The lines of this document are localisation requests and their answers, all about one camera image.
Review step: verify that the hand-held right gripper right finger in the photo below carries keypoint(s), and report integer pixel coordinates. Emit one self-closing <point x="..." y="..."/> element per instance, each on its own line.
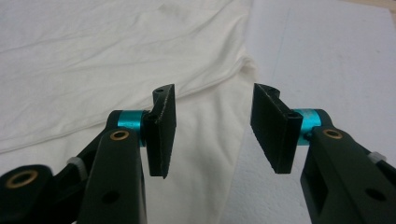
<point x="336" y="174"/>

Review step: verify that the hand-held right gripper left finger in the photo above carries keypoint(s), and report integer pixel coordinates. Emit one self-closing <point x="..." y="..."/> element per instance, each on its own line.
<point x="118" y="174"/>

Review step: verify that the white t-shirt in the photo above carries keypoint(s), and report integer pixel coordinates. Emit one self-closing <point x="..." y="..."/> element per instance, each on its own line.
<point x="109" y="53"/>

